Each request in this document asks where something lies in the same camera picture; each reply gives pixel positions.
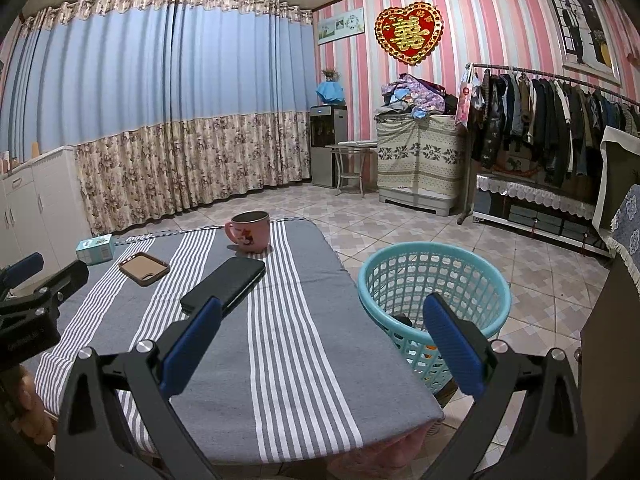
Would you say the clothes rack with garments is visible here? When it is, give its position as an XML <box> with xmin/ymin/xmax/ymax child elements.
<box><xmin>456</xmin><ymin>63</ymin><xmax>639</xmax><ymax>218</ymax></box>

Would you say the cloth covered furniture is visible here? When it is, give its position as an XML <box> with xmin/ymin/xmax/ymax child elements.
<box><xmin>592</xmin><ymin>126</ymin><xmax>639</xmax><ymax>240</ymax></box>

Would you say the white cabinet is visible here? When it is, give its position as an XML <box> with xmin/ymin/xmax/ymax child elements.
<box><xmin>1</xmin><ymin>145</ymin><xmax>91</xmax><ymax>295</ymax></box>

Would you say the framed wedding photo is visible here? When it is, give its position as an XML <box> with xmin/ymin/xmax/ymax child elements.
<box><xmin>547</xmin><ymin>0</ymin><xmax>620</xmax><ymax>86</ymax></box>

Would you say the black smartphone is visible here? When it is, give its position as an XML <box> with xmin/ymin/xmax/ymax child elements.
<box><xmin>180</xmin><ymin>257</ymin><xmax>266</xmax><ymax>318</ymax></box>

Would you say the pink mug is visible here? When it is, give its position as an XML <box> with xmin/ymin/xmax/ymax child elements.
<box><xmin>224</xmin><ymin>210</ymin><xmax>270</xmax><ymax>254</ymax></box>

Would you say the grey water dispenser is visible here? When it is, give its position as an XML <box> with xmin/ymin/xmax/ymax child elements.
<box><xmin>309</xmin><ymin>105</ymin><xmax>348</xmax><ymax>188</ymax></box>

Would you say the grey striped tablecloth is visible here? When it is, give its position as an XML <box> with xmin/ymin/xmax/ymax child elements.
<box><xmin>28</xmin><ymin>219</ymin><xmax>442</xmax><ymax>464</ymax></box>

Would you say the small potted plant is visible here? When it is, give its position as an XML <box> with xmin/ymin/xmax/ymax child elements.
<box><xmin>322</xmin><ymin>68</ymin><xmax>340</xmax><ymax>82</ymax></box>

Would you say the blue floral curtain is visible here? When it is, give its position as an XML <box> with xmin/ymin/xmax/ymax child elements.
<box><xmin>1</xmin><ymin>0</ymin><xmax>316</xmax><ymax>234</ymax></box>

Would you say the landscape wall picture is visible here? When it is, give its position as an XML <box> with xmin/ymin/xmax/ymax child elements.
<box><xmin>317</xmin><ymin>8</ymin><xmax>366</xmax><ymax>46</ymax></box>

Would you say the cloth covered cabinet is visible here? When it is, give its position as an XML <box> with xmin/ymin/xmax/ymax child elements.
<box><xmin>375</xmin><ymin>114</ymin><xmax>465</xmax><ymax>216</ymax></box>

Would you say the blue covered water bottle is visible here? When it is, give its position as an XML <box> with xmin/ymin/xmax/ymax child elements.
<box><xmin>316</xmin><ymin>80</ymin><xmax>345</xmax><ymax>105</ymax></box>

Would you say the blue lace cover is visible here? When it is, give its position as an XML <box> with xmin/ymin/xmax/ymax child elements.
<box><xmin>605</xmin><ymin>185</ymin><xmax>640</xmax><ymax>290</ymax></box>

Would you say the low lace covered shelf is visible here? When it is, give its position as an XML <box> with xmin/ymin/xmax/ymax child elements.
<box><xmin>472</xmin><ymin>174</ymin><xmax>608</xmax><ymax>257</ymax></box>

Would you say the red heart wall decoration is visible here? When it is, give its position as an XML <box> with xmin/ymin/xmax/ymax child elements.
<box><xmin>374</xmin><ymin>1</ymin><xmax>444</xmax><ymax>66</ymax></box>

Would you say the person's left hand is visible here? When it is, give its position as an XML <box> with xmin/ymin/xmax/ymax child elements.
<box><xmin>3</xmin><ymin>365</ymin><xmax>54</xmax><ymax>445</ymax></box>

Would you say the turquoise plastic basket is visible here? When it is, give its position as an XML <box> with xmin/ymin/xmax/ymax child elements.
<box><xmin>357</xmin><ymin>242</ymin><xmax>511</xmax><ymax>394</ymax></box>

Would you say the small metal side table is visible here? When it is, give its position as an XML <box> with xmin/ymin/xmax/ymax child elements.
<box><xmin>328</xmin><ymin>140</ymin><xmax>378</xmax><ymax>196</ymax></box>

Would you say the pile of clothes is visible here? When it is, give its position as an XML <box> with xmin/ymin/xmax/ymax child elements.
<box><xmin>374</xmin><ymin>74</ymin><xmax>458</xmax><ymax>119</ymax></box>

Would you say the teal tissue box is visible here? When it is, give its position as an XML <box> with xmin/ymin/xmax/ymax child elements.
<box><xmin>76</xmin><ymin>234</ymin><xmax>115</xmax><ymax>266</ymax></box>

